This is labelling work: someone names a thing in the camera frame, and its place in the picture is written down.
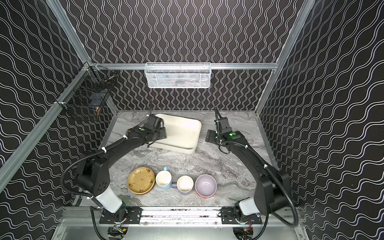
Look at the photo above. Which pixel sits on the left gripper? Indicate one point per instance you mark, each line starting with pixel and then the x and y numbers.
pixel 160 132

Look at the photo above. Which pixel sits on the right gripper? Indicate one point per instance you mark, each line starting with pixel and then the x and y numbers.
pixel 212 137

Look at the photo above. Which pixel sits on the white plastic bin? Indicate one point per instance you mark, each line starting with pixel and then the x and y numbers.
pixel 182 134

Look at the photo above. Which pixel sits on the light blue mug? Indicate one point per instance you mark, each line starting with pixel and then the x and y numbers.
pixel 164 179

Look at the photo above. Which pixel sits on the yellow-brown ceramic plate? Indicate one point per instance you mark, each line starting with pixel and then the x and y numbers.
pixel 141 180

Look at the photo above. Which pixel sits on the lavender bowl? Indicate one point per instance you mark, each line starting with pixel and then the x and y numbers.
pixel 206 186

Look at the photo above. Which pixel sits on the lavender mug white inside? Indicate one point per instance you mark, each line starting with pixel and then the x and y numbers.
pixel 184 184

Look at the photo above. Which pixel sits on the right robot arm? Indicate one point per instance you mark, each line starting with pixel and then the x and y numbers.
pixel 272 193

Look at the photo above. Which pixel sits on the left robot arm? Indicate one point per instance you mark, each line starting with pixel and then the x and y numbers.
pixel 92 172

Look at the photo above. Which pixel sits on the white wire mesh basket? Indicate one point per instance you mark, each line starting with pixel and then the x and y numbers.
pixel 178 75

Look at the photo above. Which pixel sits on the black wire basket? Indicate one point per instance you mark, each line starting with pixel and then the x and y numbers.
pixel 88 100

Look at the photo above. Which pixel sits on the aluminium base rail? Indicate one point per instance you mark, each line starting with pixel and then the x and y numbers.
pixel 169 223

